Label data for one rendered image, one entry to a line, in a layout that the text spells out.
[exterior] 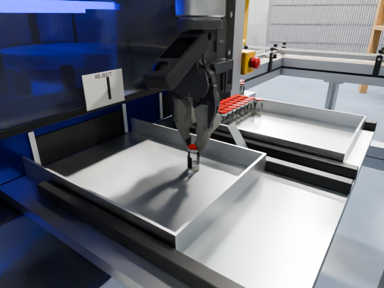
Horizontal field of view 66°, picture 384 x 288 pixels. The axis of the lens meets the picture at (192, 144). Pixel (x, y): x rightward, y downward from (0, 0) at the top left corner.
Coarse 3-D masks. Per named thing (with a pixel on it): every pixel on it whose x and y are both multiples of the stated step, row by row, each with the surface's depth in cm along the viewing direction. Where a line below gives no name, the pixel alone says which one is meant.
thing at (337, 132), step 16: (272, 112) 85; (288, 112) 82; (304, 112) 80; (320, 112) 77; (336, 112) 75; (224, 128) 66; (240, 128) 73; (256, 128) 73; (272, 128) 73; (288, 128) 73; (304, 128) 73; (320, 128) 73; (336, 128) 73; (352, 128) 73; (272, 144) 60; (288, 144) 58; (304, 144) 56; (320, 144) 64; (336, 144) 64; (352, 144) 59; (336, 160) 53
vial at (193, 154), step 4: (188, 148) 52; (188, 152) 52; (192, 152) 51; (196, 152) 52; (188, 156) 52; (192, 156) 52; (196, 156) 52; (192, 160) 52; (196, 160) 52; (192, 164) 52; (196, 164) 52; (188, 168) 53; (192, 168) 53; (196, 168) 53
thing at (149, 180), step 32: (160, 128) 65; (64, 160) 57; (96, 160) 57; (128, 160) 57; (160, 160) 57; (224, 160) 57; (256, 160) 50; (96, 192) 47; (128, 192) 47; (160, 192) 47; (192, 192) 47; (224, 192) 41; (160, 224) 40; (192, 224) 35
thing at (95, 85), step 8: (104, 72) 51; (112, 72) 52; (120, 72) 54; (88, 80) 49; (96, 80) 50; (104, 80) 51; (112, 80) 53; (120, 80) 54; (88, 88) 49; (96, 88) 50; (104, 88) 52; (112, 88) 53; (120, 88) 55; (88, 96) 50; (96, 96) 51; (104, 96) 52; (112, 96) 54; (120, 96) 55; (88, 104) 50; (96, 104) 51; (104, 104) 53
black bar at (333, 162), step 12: (192, 132) 68; (216, 132) 66; (252, 144) 60; (264, 144) 60; (276, 156) 58; (288, 156) 56; (300, 156) 55; (312, 156) 55; (324, 168) 53; (336, 168) 52; (348, 168) 51
